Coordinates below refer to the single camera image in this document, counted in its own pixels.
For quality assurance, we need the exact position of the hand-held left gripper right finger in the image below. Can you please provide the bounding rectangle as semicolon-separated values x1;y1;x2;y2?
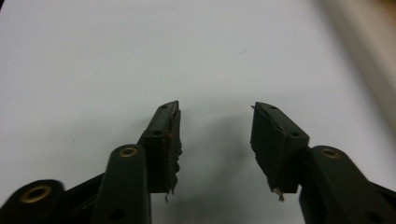
249;101;311;203

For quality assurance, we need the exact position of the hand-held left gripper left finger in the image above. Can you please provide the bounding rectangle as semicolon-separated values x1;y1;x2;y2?
137;100;184;203

